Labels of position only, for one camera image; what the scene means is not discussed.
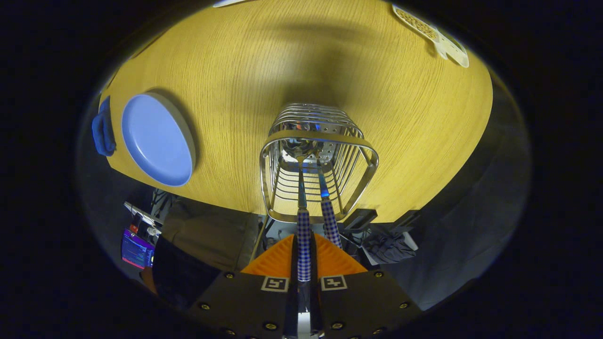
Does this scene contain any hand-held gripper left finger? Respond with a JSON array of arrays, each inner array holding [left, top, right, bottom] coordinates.
[[188, 234, 300, 339]]

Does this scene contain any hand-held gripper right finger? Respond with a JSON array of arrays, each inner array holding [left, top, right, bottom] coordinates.
[[310, 234, 422, 339]]

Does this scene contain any checked-handle metal spoon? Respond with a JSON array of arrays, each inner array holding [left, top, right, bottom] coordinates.
[[296, 158, 313, 282]]

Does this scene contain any checked-handle metal fork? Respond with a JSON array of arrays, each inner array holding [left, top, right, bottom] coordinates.
[[315, 160, 342, 249]]

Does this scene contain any black flat object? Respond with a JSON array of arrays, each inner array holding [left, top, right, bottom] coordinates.
[[343, 209, 378, 231]]

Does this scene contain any dark crumpled cloth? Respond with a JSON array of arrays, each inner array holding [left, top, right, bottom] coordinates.
[[363, 232, 418, 265]]

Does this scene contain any open laptop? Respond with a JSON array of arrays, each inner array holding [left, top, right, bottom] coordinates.
[[121, 228, 156, 270]]

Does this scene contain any blue round plate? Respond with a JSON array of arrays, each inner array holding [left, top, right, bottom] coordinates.
[[121, 92, 197, 187]]

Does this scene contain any blue folded cloth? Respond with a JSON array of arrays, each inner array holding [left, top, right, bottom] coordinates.
[[91, 96, 117, 157]]

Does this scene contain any white divided seasoning tray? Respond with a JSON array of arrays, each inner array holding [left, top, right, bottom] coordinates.
[[392, 4, 470, 68]]

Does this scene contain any metal wire cutlery rack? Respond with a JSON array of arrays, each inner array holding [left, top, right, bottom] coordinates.
[[259, 104, 380, 224]]

